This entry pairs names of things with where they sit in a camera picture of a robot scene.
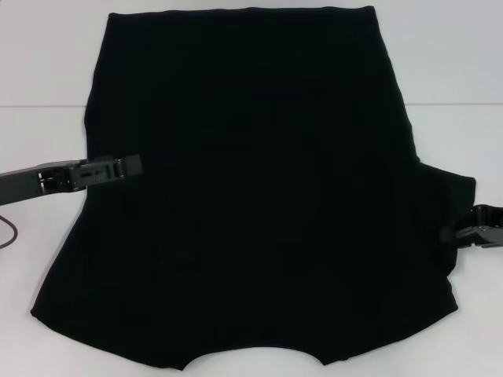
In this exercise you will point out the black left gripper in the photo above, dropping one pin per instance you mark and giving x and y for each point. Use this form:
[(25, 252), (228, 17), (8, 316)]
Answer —
[(27, 182)]

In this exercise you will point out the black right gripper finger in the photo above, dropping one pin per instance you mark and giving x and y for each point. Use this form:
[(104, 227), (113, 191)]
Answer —
[(489, 217), (483, 237)]

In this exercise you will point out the black shirt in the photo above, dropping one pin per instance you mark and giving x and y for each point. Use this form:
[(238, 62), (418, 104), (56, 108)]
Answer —
[(251, 157)]

